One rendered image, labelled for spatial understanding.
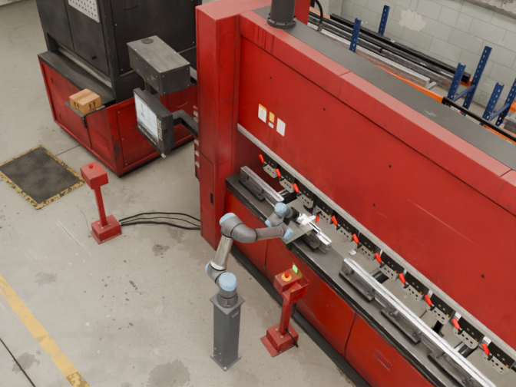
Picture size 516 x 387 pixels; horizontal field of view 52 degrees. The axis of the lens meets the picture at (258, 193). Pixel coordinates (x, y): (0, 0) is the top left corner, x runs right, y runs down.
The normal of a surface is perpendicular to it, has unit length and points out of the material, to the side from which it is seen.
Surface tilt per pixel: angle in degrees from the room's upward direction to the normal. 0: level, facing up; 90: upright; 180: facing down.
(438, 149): 90
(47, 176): 0
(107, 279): 0
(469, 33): 90
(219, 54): 90
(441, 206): 90
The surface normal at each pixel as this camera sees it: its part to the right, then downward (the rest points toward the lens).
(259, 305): 0.06, -0.73
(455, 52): -0.70, 0.45
